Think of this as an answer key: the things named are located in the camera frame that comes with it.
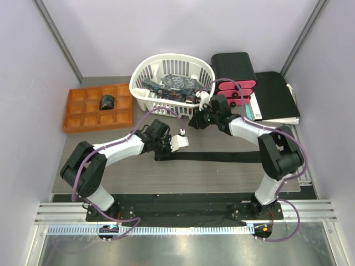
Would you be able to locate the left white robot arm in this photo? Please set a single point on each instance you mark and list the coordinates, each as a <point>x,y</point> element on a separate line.
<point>85,167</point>

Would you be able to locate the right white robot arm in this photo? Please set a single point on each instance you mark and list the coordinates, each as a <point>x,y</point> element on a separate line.
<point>280,154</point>

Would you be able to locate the floral patterned ties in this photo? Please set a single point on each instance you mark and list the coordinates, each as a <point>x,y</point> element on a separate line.
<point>176,88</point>

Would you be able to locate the white plastic basket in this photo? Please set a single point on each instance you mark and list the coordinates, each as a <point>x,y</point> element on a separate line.
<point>156,67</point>

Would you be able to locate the black tie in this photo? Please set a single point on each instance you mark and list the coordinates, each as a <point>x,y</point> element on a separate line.
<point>237,157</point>

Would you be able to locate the rolled dark patterned tie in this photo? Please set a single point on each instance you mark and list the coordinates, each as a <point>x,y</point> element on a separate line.
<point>107,102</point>

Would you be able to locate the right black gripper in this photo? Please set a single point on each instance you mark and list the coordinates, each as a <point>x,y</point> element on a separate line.
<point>197,121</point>

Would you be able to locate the black folder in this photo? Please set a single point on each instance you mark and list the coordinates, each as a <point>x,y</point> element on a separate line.
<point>273,98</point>

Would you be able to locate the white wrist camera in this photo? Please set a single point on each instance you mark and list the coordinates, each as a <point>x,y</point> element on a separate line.
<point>177,142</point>
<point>204,98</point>

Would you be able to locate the aluminium rail frame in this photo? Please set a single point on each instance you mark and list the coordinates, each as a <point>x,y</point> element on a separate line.
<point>68,219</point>

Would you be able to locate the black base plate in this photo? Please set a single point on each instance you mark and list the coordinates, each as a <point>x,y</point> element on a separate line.
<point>187,210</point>

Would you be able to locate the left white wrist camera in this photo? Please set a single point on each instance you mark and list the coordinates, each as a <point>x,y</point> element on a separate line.
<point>177,142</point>

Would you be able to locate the white teal book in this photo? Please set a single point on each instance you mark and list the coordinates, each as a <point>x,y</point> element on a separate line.
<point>280,121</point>

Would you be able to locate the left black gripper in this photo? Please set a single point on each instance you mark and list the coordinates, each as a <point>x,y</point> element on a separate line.
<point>168,152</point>

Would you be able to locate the orange wooden compartment tray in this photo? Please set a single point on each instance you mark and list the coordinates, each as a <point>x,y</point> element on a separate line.
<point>82,112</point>

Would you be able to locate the black pink drawer box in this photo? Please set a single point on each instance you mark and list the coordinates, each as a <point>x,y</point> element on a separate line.
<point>237,77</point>

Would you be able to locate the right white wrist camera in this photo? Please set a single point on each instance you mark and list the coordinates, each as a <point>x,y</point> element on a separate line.
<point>204,98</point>

